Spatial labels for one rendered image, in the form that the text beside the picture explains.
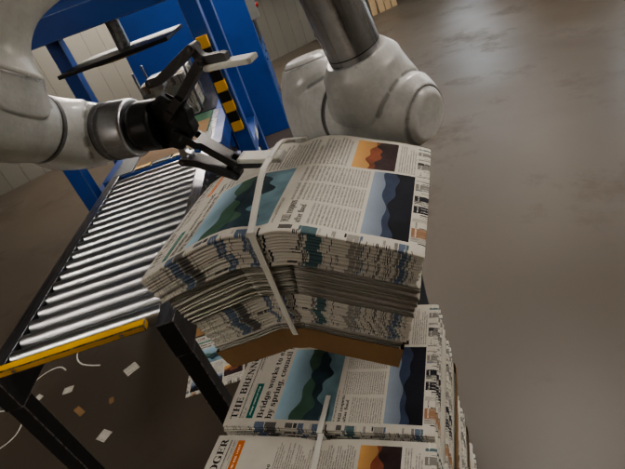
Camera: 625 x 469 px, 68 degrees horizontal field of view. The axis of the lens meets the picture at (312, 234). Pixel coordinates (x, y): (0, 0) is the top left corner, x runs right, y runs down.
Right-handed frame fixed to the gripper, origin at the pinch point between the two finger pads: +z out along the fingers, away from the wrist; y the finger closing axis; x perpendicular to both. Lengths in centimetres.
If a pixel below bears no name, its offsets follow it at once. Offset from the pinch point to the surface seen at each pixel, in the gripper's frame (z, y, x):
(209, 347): -95, 139, -73
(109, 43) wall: -421, 56, -531
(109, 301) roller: -74, 58, -22
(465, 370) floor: 24, 130, -57
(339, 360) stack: 2.9, 47.3, 5.5
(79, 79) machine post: -179, 25, -171
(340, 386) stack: 4.1, 47.0, 11.3
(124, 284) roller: -74, 57, -29
